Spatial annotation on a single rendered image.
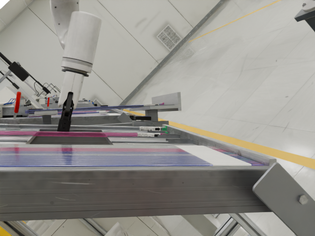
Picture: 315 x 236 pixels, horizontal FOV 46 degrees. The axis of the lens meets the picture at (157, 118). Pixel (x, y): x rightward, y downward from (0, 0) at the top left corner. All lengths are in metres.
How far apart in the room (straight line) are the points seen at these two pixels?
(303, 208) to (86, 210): 0.28
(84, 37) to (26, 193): 0.63
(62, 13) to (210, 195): 0.77
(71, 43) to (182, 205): 0.65
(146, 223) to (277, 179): 1.61
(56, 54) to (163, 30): 2.51
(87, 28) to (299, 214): 0.73
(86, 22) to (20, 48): 7.66
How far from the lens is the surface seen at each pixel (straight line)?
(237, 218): 1.35
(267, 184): 0.49
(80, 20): 1.04
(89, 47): 1.04
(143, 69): 8.72
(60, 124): 1.05
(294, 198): 0.52
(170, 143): 0.86
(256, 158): 0.60
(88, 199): 0.48
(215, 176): 0.51
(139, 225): 2.06
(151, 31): 8.86
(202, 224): 1.52
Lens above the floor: 1.00
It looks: 12 degrees down
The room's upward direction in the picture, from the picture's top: 45 degrees counter-clockwise
